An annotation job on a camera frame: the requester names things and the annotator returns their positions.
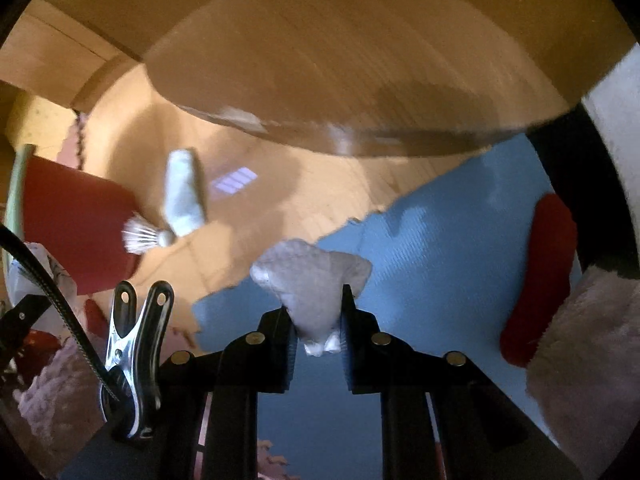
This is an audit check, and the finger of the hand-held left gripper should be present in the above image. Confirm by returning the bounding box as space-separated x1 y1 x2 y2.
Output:
0 292 56 348

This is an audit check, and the pink foam mat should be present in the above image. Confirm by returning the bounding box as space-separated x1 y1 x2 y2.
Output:
57 110 91 171

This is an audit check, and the blue foam mat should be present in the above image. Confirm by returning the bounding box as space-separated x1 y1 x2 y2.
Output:
192 132 586 480

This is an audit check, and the white tissue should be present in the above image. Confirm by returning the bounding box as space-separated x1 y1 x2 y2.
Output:
249 239 373 357

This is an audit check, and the metal spring clip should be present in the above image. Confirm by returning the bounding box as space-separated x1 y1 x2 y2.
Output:
100 280 175 441

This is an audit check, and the yellow grid mat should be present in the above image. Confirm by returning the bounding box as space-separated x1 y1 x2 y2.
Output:
5 87 76 156

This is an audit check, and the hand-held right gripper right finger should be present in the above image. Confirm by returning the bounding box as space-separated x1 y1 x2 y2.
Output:
340 284 581 480

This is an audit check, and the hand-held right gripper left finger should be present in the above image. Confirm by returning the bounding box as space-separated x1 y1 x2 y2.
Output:
159 307 301 480

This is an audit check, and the round wooden table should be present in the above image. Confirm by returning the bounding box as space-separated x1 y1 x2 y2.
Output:
0 0 640 158

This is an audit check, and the red bin with green rim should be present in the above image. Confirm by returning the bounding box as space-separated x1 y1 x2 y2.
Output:
2 144 138 296

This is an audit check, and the black cable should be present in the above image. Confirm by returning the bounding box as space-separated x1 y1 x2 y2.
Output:
0 222 121 401

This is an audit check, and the white shuttlecock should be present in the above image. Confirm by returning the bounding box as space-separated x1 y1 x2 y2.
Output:
121 212 177 256

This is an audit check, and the red slipper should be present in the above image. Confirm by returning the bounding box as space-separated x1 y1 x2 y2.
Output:
499 192 578 368

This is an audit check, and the pink white plastic package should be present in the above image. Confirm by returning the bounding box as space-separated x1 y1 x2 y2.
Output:
7 242 78 306

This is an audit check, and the black metal bar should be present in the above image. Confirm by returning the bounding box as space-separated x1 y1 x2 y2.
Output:
525 100 640 281

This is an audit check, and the white fluffy fabric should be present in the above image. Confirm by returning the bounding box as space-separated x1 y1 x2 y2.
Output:
525 265 640 451

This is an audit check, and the white sock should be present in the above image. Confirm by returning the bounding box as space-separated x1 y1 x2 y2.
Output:
162 147 208 238

